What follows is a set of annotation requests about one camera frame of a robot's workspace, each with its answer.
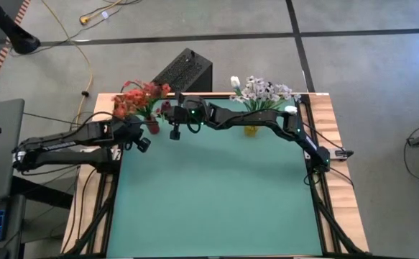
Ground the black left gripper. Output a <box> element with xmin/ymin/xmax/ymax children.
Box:
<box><xmin>121</xmin><ymin>119</ymin><xmax>152</xmax><ymax>153</ymax></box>

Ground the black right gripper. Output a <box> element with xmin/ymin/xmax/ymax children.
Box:
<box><xmin>165</xmin><ymin>92</ymin><xmax>205</xmax><ymax>141</ymax></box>

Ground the red ribbed vase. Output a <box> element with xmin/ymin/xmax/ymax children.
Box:
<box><xmin>144</xmin><ymin>117</ymin><xmax>161</xmax><ymax>136</ymax></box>

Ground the white flower bunch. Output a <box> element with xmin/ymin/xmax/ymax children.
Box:
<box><xmin>229</xmin><ymin>75</ymin><xmax>302</xmax><ymax>112</ymax></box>

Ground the black perforated computer case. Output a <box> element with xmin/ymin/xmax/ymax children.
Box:
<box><xmin>140</xmin><ymin>47</ymin><xmax>213</xmax><ymax>94</ymax></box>

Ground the grey laptop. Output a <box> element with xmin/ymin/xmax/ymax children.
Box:
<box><xmin>0</xmin><ymin>99</ymin><xmax>26</xmax><ymax>204</ymax></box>

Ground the yellow extension cable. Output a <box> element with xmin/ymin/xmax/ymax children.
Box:
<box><xmin>40</xmin><ymin>0</ymin><xmax>124</xmax><ymax>127</ymax></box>

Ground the black rig frame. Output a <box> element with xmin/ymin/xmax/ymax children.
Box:
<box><xmin>65</xmin><ymin>93</ymin><xmax>370</xmax><ymax>259</ymax></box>

